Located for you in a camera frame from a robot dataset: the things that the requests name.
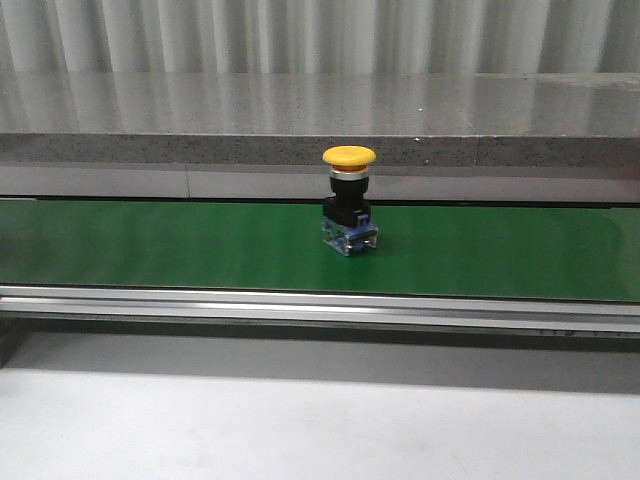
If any white conveyor rear rail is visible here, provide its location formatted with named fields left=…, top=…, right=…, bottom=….
left=1, top=163, right=639, bottom=203

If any aluminium conveyor front rail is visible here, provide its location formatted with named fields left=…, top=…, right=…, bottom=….
left=1, top=285, right=639, bottom=336

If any green conveyor belt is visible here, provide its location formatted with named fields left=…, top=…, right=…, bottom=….
left=1, top=199, right=639, bottom=302

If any white pleated curtain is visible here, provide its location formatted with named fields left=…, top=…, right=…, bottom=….
left=1, top=1, right=639, bottom=74

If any grey stone counter slab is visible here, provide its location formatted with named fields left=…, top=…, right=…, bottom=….
left=1, top=72, right=639, bottom=169

